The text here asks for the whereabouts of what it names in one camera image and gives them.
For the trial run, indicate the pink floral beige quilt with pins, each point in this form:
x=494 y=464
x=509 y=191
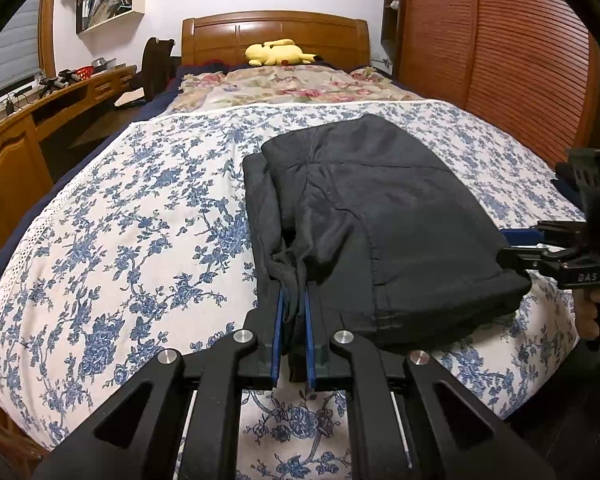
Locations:
x=284 y=84

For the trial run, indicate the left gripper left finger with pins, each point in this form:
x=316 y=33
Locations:
x=178 y=416

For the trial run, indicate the blue floral white bedsheet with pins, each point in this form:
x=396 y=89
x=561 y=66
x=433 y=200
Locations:
x=147 y=248

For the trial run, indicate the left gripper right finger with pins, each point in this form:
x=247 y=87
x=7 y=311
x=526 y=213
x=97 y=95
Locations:
x=409 y=417

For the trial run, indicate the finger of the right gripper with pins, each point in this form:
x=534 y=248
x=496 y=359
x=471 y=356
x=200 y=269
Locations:
x=553 y=233
x=539 y=259

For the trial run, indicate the person right hand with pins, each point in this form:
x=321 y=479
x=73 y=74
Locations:
x=586 y=303

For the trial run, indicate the wooden louvered wardrobe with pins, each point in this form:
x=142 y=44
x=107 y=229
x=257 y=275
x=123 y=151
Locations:
x=529 y=67

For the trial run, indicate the black zip jacket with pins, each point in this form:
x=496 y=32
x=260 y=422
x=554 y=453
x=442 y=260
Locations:
x=360 y=219

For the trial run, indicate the wooden headboard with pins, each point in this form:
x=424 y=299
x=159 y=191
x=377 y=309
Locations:
x=341 y=42

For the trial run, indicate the red basket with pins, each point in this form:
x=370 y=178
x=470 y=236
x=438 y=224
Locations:
x=85 y=72

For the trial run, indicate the yellow plush toy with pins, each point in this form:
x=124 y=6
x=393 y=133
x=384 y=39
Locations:
x=281 y=52

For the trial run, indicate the wooden desk cabinet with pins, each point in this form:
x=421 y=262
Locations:
x=24 y=173

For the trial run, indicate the grey window blind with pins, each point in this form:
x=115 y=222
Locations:
x=19 y=46

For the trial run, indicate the dark wooden chair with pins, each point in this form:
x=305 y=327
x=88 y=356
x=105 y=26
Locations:
x=156 y=71

